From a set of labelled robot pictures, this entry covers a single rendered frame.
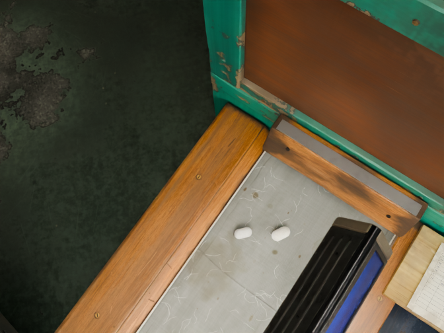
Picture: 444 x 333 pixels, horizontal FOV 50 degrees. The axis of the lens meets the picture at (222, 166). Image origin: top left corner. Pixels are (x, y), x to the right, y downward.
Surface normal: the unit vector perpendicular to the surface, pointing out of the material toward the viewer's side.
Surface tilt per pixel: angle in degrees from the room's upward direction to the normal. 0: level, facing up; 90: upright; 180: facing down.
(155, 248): 0
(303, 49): 90
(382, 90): 90
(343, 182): 67
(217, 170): 0
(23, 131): 0
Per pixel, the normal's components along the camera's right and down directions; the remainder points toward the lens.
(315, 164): -0.54, 0.62
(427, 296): -0.03, -0.29
